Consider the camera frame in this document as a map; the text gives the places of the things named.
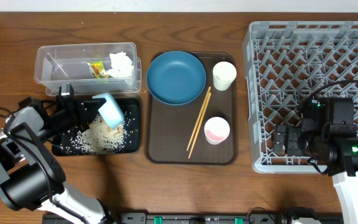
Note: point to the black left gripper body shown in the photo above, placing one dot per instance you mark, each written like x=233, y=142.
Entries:
x=66, y=121

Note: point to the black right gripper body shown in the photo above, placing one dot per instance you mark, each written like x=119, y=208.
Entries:
x=289, y=140

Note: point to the leftover rice pile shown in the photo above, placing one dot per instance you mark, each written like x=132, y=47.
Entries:
x=99, y=140

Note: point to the light blue bowl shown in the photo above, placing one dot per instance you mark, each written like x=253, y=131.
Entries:
x=110, y=110

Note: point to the yellow orange snack wrapper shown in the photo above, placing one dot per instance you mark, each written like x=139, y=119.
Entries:
x=97, y=69

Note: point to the white napkin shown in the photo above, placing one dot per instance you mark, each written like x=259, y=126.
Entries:
x=121, y=65

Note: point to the pink cup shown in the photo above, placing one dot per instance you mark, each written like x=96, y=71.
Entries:
x=216, y=130

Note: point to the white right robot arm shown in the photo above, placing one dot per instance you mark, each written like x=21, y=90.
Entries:
x=332, y=150

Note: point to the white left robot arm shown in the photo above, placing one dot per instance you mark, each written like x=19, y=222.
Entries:
x=30, y=176

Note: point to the clear plastic waste bin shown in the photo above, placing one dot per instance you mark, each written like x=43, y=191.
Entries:
x=56, y=65

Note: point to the black food waste tray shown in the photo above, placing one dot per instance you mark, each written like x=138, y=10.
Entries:
x=134, y=137

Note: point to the grey dishwasher rack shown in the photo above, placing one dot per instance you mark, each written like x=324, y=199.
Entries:
x=283, y=63

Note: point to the brown serving tray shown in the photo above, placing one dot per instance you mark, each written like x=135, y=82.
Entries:
x=169, y=127

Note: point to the wooden chopstick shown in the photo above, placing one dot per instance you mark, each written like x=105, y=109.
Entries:
x=198, y=118
x=199, y=127

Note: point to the white paper cup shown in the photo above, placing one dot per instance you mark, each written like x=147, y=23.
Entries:
x=224, y=73

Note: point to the dark blue plate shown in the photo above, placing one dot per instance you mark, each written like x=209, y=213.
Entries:
x=176, y=77

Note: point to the black rail at table edge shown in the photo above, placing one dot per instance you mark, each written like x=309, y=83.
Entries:
x=142, y=218

